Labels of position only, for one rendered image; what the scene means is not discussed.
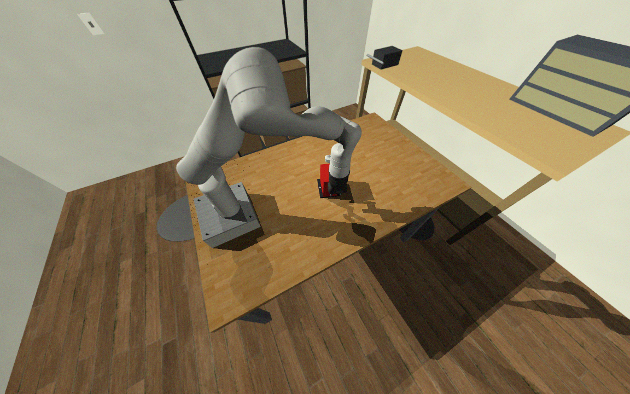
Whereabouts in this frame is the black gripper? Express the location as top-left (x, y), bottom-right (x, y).
top-left (325, 155), bottom-right (351, 196)

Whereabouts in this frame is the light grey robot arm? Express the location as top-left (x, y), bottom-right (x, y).
top-left (176, 47), bottom-right (361, 218)

